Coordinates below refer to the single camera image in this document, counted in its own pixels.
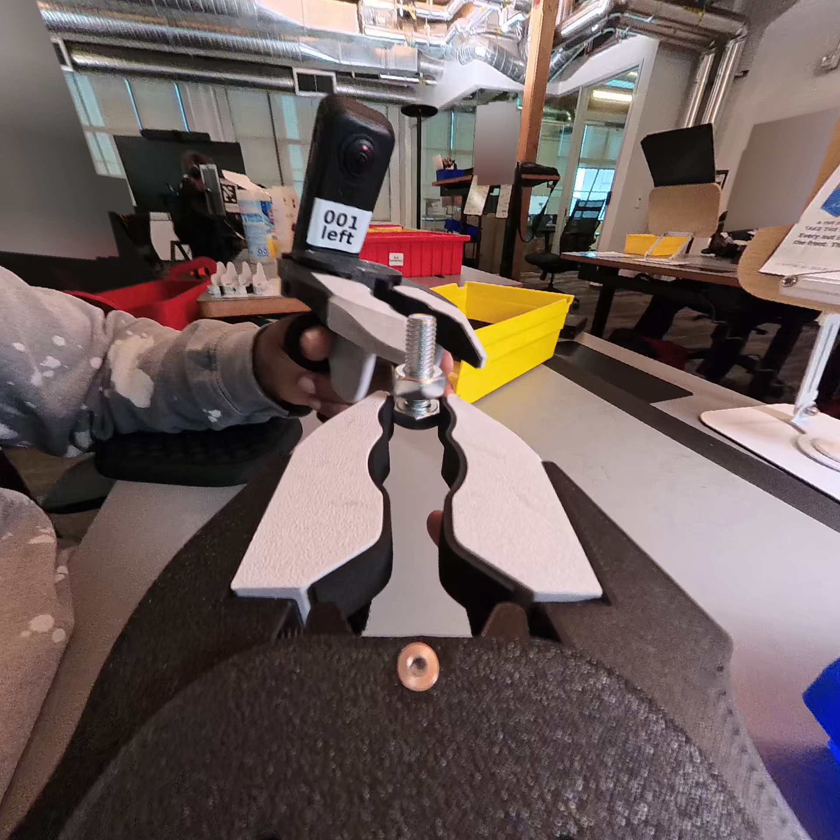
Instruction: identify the blue plastic bin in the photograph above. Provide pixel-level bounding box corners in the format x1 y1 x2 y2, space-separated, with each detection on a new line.
761 659 840 840

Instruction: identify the red ribbed plastic bin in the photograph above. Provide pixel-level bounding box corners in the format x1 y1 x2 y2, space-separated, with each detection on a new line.
360 226 471 278

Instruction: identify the silver hex bolt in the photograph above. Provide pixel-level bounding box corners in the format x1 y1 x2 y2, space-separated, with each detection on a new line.
392 314 444 429

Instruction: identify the black wide monitor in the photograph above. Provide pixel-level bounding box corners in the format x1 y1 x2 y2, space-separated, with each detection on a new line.
113 130 247 212

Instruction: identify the background wooden desk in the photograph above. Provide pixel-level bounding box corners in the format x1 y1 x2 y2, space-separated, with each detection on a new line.
561 251 742 342

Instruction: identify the pale wooden board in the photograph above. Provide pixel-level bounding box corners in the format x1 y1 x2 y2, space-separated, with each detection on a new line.
646 182 723 238

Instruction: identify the black textured pad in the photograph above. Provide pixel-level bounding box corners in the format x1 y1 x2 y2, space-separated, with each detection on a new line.
94 416 304 488

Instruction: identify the white document stand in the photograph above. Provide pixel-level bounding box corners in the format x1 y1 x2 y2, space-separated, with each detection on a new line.
699 125 840 492

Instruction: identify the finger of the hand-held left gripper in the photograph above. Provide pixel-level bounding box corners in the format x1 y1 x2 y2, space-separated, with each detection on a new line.
391 282 489 370
314 271 411 357

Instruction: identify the silver hex nut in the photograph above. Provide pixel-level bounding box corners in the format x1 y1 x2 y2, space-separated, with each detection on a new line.
392 365 445 403

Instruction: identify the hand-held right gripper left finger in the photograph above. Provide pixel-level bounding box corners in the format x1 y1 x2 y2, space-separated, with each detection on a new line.
230 391 396 624

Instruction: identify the red tote with handle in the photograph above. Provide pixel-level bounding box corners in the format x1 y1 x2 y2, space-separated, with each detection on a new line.
64 257 219 330

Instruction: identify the small yellow bin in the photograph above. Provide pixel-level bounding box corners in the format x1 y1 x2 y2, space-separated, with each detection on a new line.
623 232 691 258

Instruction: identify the wooden support post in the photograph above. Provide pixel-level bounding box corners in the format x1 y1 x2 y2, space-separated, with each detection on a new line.
505 0 560 280

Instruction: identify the black floor lamp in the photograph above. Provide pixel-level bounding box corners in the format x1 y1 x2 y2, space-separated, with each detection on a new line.
400 103 439 231

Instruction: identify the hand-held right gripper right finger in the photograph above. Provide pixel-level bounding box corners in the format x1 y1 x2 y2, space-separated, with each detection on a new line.
437 394 605 621

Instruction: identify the black tilted board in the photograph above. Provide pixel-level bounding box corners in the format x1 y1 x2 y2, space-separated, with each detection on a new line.
640 122 718 189

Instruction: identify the yellow plastic bin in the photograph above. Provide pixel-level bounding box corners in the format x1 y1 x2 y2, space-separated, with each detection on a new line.
430 281 576 404

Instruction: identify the person's left forearm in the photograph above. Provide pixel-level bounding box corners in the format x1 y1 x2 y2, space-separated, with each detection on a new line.
0 266 290 458

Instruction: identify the black office chair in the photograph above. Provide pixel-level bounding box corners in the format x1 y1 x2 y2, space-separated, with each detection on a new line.
525 196 613 293

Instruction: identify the printed instruction sheet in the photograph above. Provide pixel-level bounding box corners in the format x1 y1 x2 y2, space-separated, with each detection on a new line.
760 167 840 278

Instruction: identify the wipes canister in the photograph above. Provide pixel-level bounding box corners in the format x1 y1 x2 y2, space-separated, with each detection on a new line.
238 189 277 261

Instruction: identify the person's left hand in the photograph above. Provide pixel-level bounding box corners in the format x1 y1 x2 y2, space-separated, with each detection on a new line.
251 315 455 422

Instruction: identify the silver ceiling duct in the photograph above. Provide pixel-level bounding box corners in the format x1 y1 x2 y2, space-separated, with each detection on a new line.
36 0 749 89

